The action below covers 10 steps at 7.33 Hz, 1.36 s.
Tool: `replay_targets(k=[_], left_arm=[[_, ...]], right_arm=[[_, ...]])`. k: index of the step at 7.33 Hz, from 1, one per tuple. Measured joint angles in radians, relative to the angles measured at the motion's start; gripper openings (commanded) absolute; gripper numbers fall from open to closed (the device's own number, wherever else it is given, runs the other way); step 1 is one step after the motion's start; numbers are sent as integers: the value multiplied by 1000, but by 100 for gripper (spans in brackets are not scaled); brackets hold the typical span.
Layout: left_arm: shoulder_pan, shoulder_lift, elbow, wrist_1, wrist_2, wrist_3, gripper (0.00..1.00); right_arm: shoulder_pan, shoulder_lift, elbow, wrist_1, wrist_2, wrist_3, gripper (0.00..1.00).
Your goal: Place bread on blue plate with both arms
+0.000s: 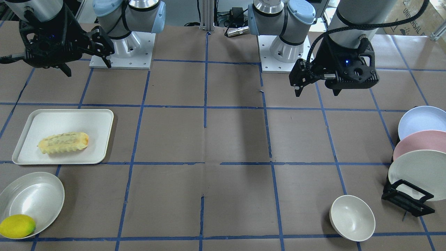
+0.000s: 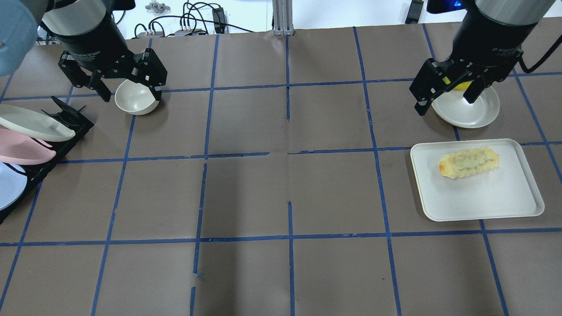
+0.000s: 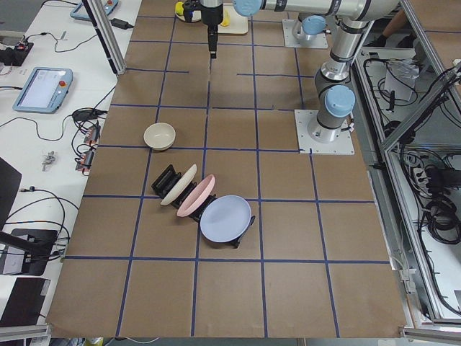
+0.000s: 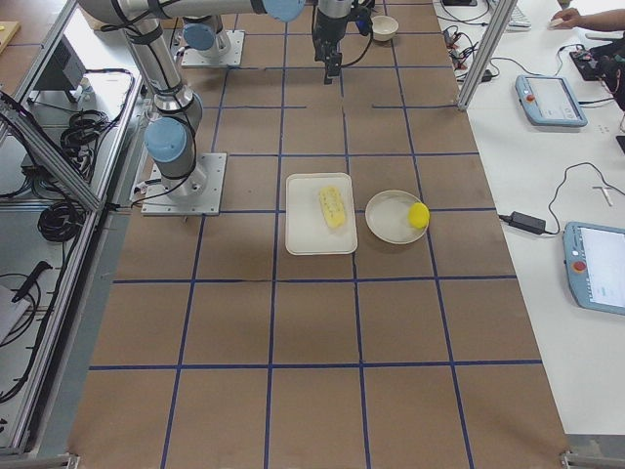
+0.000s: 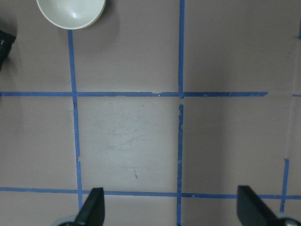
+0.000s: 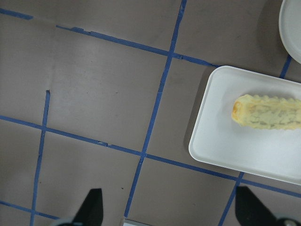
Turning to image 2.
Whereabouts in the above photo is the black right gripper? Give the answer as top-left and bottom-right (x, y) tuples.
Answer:
(409, 9), (536, 116)

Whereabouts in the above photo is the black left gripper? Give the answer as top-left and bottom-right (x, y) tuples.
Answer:
(42, 12), (167, 102)

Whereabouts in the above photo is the bread loaf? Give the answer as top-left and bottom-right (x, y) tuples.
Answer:
(438, 147), (500, 179)

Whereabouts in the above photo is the blue plate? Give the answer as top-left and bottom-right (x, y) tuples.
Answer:
(0, 162), (28, 210)

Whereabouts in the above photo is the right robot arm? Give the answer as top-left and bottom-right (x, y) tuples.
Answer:
(409, 0), (554, 116)

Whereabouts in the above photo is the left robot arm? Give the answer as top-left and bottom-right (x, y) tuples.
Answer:
(0, 0), (167, 102)

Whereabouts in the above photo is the cream round plate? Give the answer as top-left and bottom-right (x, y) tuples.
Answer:
(432, 87), (500, 129)

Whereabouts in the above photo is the cream plate in rack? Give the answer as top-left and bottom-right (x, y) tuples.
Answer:
(0, 104), (76, 142)

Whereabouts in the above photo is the pink plate in rack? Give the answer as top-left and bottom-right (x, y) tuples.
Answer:
(0, 129), (56, 165)

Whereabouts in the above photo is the cream bowl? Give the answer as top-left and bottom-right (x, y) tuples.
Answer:
(115, 80), (160, 115)

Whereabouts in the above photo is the yellow lemon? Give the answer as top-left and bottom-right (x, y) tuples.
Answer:
(438, 74), (472, 92)

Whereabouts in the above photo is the black dish rack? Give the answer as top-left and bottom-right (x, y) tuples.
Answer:
(0, 96), (94, 221)

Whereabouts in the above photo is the cream rectangular tray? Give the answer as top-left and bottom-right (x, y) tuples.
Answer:
(410, 139), (545, 222)

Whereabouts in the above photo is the black cable bundle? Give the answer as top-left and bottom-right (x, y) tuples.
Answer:
(134, 1), (255, 39)

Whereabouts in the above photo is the aluminium frame post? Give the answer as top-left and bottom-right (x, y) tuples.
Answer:
(272, 0), (295, 36)

